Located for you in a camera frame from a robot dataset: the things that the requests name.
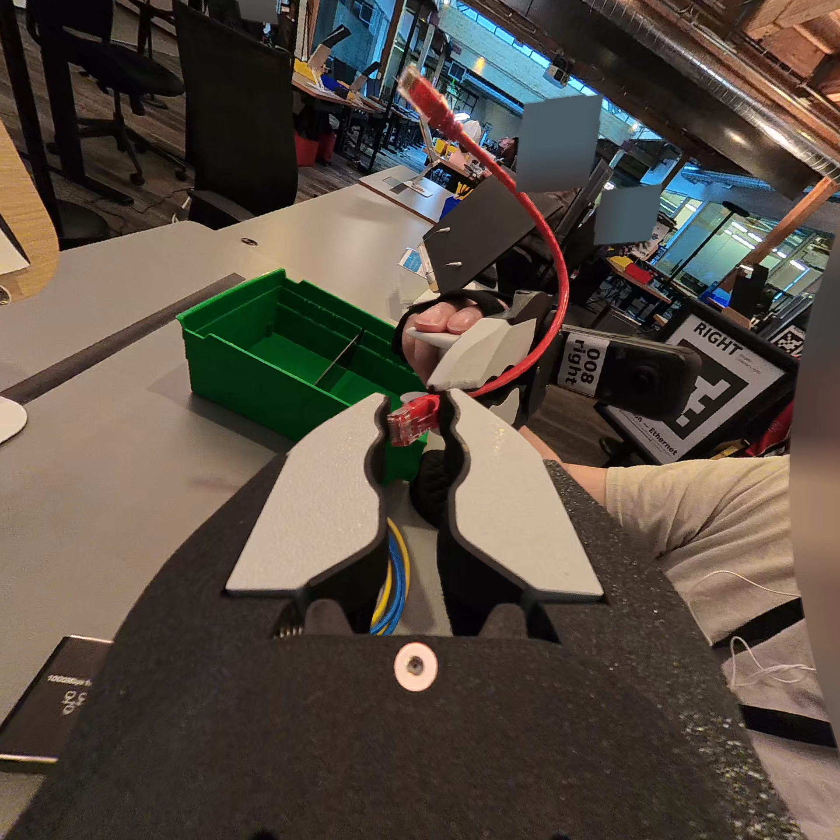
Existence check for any red ethernet cable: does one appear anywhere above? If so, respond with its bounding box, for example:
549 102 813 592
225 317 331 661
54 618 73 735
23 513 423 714
386 64 571 448

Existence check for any black plate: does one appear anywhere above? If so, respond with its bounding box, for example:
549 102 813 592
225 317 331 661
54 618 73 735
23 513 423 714
420 174 534 295

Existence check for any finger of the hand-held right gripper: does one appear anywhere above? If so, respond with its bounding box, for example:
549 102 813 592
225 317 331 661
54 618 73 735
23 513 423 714
425 317 526 389

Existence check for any blue ethernet cable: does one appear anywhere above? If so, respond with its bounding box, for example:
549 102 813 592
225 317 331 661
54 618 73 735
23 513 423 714
371 518 404 636

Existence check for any wooden board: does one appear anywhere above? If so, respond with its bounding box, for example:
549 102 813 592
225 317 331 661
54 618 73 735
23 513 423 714
0 121 61 304

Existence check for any person's right forearm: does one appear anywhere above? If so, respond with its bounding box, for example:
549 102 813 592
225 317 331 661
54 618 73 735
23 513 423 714
518 425 614 508

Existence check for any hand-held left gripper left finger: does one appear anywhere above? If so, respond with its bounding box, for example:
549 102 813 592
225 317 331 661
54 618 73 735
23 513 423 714
224 392 391 598

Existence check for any black network switch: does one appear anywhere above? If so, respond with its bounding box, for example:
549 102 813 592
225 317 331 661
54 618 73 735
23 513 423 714
0 635 114 774

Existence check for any blue and yellow cable coil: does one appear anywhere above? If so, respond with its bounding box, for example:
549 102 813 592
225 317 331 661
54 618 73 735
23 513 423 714
369 518 413 631

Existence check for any black office chair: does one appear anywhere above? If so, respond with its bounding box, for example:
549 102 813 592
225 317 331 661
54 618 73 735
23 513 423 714
29 0 188 188

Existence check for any white round object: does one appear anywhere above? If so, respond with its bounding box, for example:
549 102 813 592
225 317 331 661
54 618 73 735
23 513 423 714
0 395 28 447

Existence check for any person's right hand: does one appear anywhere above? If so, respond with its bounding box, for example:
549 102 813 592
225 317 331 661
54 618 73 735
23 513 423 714
399 298 490 385

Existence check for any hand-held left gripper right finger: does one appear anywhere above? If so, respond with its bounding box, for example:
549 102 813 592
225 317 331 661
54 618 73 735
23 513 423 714
436 387 605 603

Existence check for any framed marker sign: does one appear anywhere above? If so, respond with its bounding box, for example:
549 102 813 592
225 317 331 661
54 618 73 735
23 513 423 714
594 310 798 466

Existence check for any green plastic bin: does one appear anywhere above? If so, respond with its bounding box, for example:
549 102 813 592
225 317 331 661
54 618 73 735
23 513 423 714
176 268 431 487

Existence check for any white base board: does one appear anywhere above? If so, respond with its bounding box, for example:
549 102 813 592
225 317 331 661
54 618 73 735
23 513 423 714
360 164 455 225

